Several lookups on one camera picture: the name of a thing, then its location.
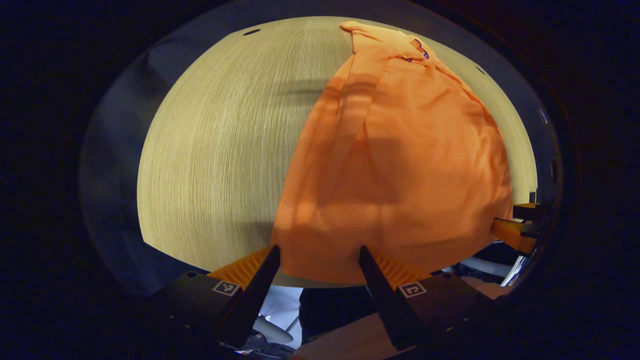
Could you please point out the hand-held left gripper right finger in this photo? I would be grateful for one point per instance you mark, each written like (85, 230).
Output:
(382, 300)

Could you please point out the pale cloth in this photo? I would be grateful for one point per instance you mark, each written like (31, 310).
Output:
(280, 305)

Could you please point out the dark cloth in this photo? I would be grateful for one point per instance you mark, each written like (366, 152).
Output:
(335, 310)

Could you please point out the chrome metal frame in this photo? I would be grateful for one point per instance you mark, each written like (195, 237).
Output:
(517, 270)

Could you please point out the orange T-shirt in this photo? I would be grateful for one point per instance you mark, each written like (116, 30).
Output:
(400, 165)

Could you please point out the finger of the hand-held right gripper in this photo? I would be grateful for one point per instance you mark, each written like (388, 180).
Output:
(530, 211)
(515, 236)

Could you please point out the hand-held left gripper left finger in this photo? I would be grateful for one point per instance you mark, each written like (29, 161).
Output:
(255, 300)

